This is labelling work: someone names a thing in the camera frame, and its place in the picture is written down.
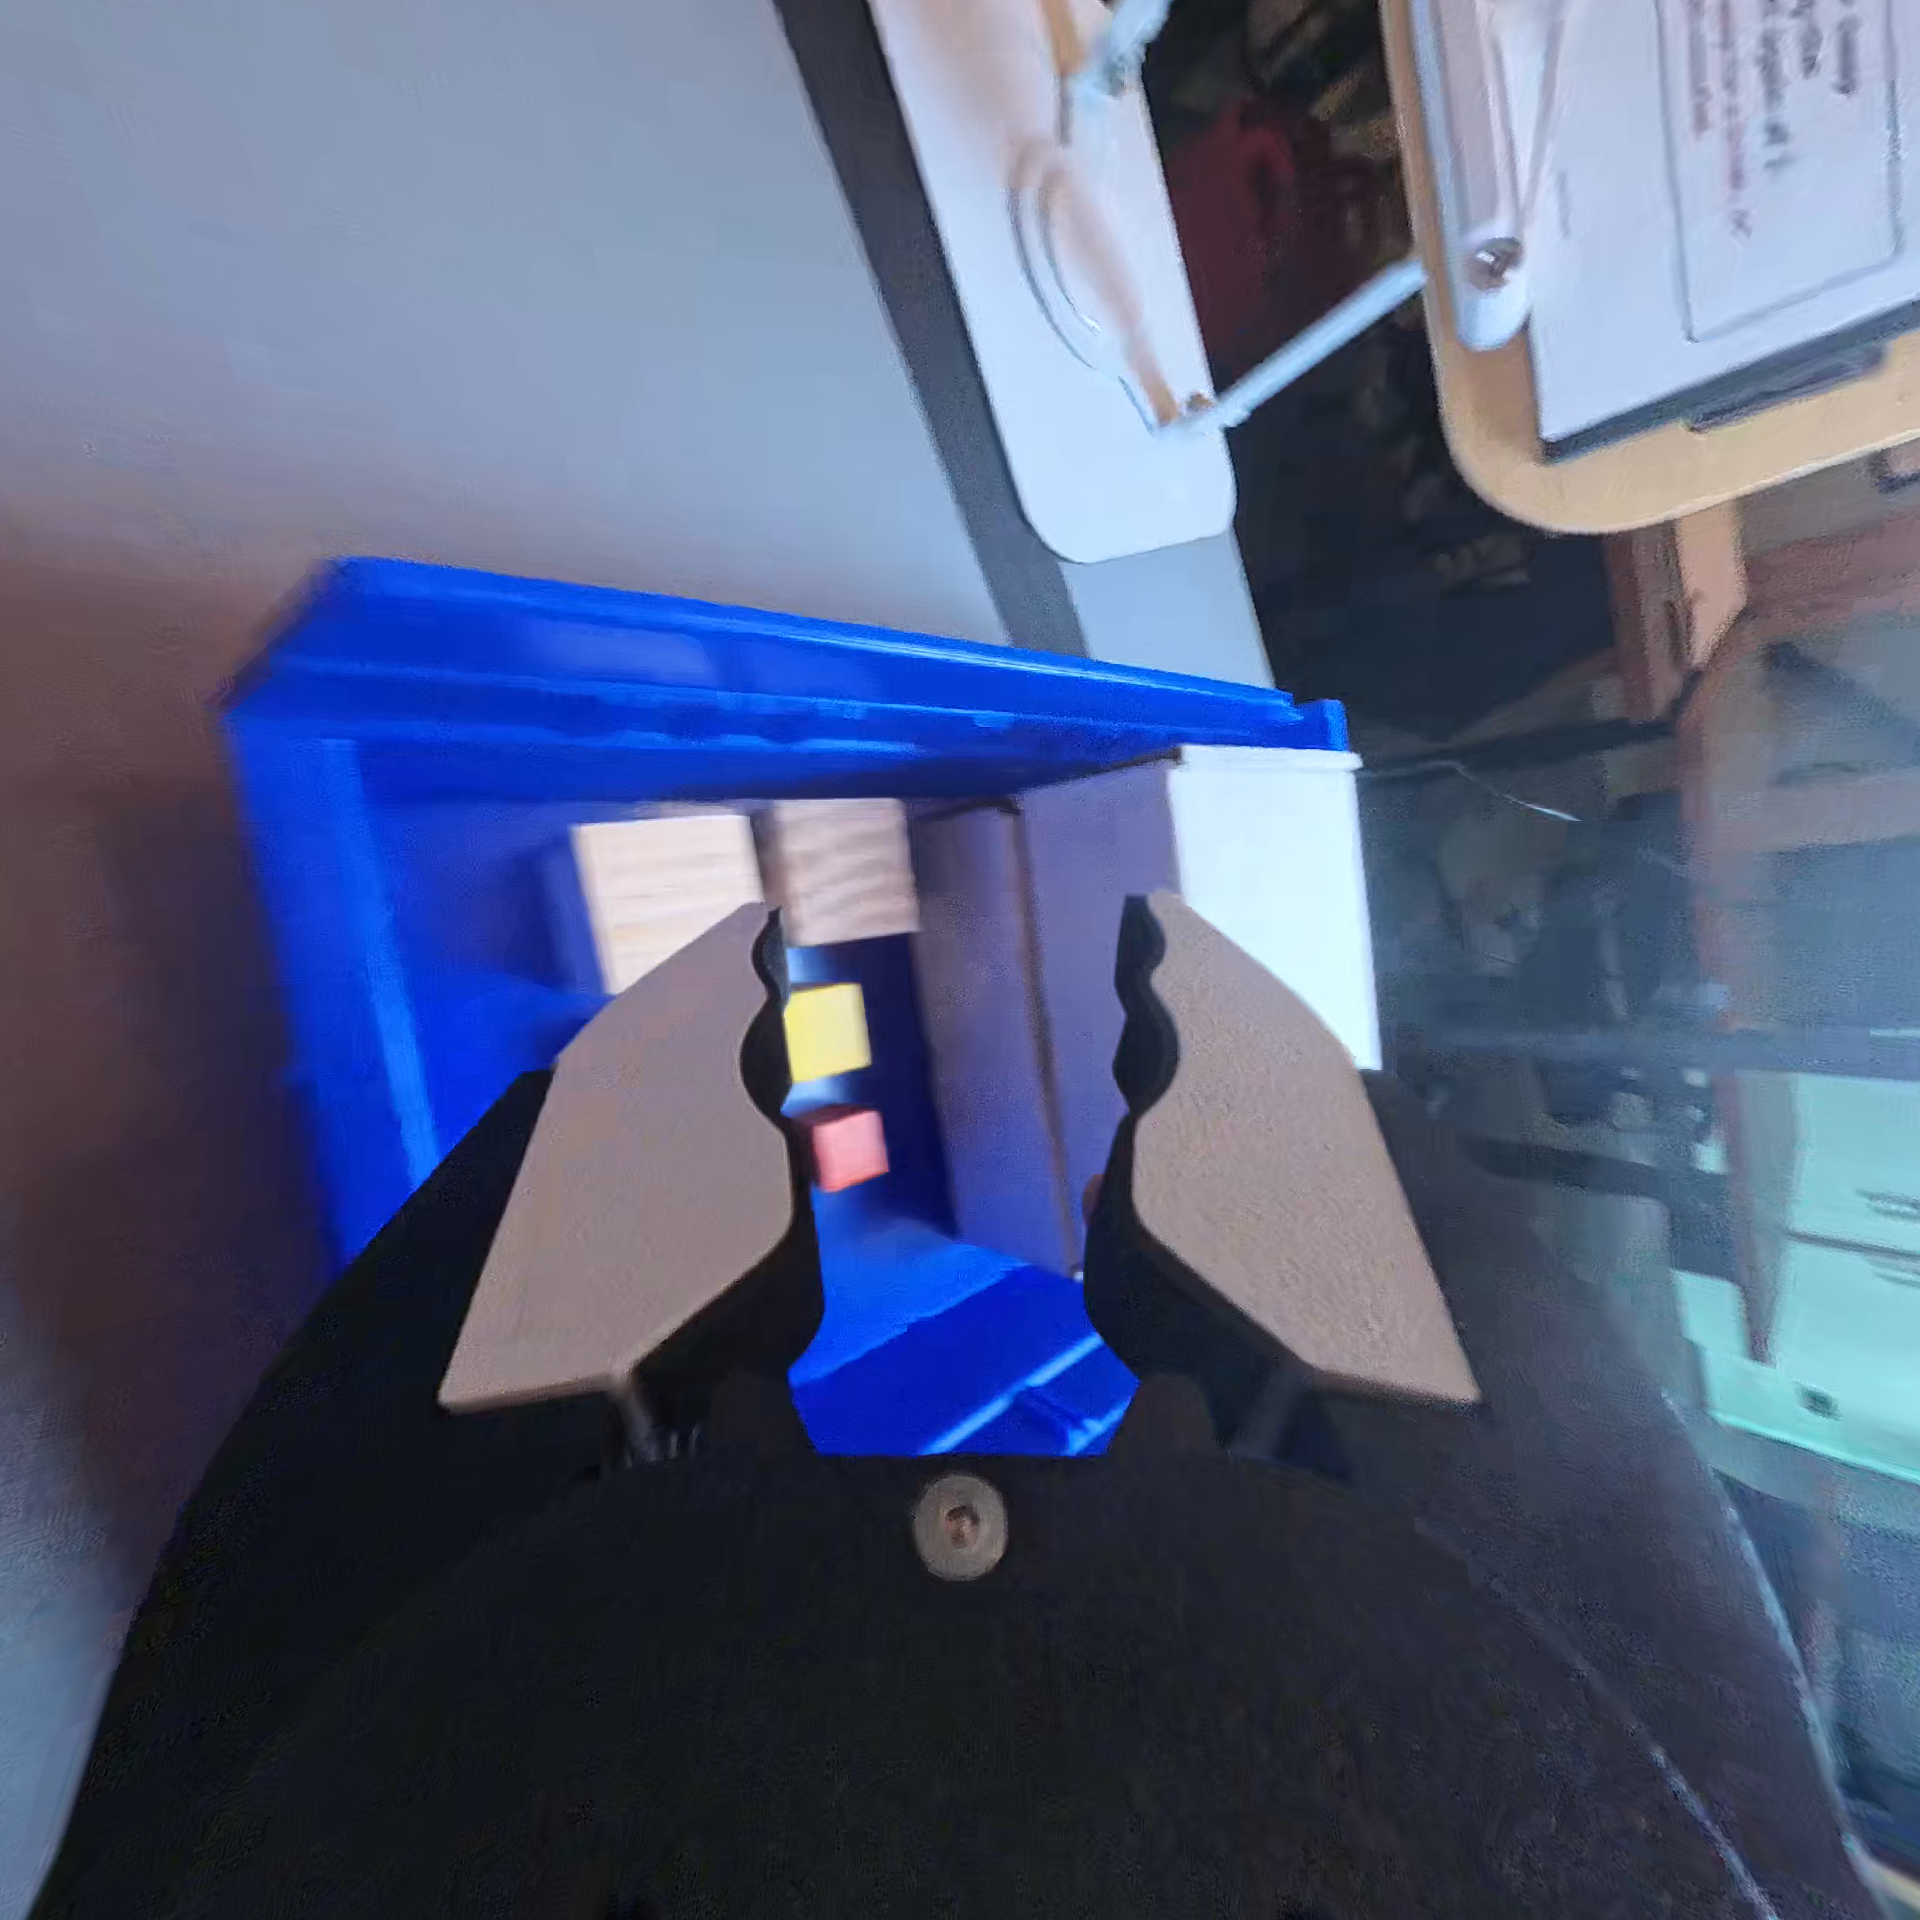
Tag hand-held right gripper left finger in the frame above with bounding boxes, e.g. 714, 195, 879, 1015
439, 900, 827, 1419

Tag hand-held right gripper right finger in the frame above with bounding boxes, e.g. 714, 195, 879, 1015
1079, 889, 1484, 1412

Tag small red cube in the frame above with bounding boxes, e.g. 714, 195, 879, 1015
796, 1106, 889, 1193

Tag small yellow cube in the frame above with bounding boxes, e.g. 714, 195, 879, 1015
785, 984, 873, 1086

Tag white cardboard box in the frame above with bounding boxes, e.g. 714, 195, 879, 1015
1019, 746, 1385, 1278

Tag blue plastic bin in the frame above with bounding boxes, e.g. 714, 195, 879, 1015
223, 558, 1353, 1462

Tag pale storage box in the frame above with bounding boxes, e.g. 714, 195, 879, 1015
1680, 1073, 1920, 1473

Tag natural wooden cube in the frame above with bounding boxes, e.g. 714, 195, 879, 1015
754, 801, 922, 947
570, 815, 769, 995

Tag white stand base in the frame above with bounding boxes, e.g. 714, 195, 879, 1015
871, 0, 1240, 568

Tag printed poster on wooden board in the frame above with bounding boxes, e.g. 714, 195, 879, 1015
1382, 0, 1920, 537

